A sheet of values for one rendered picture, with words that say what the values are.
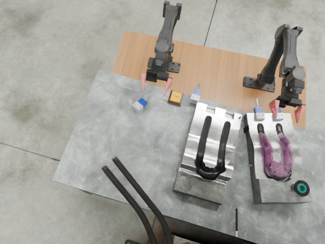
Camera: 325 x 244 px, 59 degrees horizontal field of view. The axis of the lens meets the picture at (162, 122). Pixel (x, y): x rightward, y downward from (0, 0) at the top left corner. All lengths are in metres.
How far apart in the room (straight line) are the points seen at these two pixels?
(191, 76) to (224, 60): 0.25
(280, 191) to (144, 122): 0.80
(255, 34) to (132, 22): 1.24
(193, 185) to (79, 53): 1.80
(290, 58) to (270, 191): 0.66
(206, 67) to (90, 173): 0.95
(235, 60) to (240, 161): 0.65
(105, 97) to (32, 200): 1.15
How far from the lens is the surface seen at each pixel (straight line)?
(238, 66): 1.91
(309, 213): 1.79
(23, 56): 2.99
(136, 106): 1.63
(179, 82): 1.77
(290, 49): 1.53
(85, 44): 2.92
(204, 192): 1.54
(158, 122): 1.66
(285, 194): 1.62
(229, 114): 1.67
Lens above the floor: 2.36
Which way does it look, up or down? 70 degrees down
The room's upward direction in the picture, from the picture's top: 10 degrees clockwise
